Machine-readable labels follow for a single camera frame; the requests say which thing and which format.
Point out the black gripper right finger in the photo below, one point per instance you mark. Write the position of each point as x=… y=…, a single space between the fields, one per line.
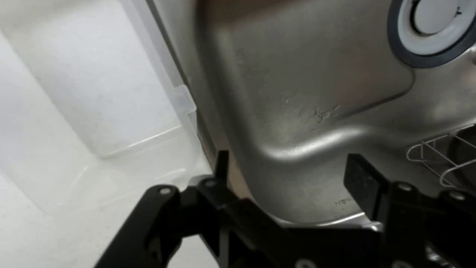
x=421 y=224

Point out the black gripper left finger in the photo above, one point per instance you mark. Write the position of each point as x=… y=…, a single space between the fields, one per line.
x=169 y=224

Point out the stainless steel sink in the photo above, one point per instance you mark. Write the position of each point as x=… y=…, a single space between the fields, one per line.
x=307 y=90

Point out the round sink drain strainer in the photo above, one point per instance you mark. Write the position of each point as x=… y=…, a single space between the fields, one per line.
x=436 y=24

